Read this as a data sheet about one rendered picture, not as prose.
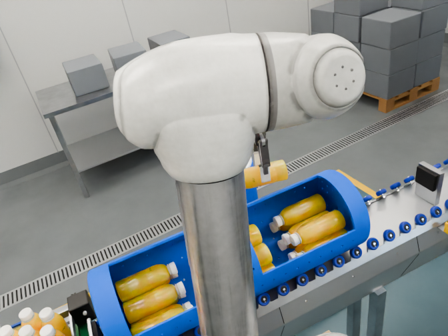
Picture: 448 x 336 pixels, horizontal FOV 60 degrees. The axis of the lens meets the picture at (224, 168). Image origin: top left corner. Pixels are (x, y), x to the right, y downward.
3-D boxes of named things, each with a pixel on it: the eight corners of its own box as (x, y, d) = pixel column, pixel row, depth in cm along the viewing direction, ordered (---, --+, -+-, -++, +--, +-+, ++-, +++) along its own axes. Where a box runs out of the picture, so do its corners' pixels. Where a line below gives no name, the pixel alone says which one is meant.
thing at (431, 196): (439, 203, 155) (445, 172, 147) (431, 207, 154) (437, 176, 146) (419, 191, 163) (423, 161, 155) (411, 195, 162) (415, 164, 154)
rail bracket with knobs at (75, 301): (99, 325, 137) (89, 307, 131) (79, 334, 135) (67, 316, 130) (95, 304, 145) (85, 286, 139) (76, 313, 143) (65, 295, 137)
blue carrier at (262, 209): (369, 259, 136) (375, 196, 120) (128, 383, 113) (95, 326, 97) (319, 213, 158) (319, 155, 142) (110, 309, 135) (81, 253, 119)
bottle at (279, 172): (285, 176, 132) (233, 189, 131) (282, 157, 130) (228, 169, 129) (291, 181, 125) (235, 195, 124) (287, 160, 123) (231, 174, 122)
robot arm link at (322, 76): (332, 28, 60) (245, 38, 59) (392, 11, 42) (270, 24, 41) (335, 113, 63) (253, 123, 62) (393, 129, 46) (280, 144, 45)
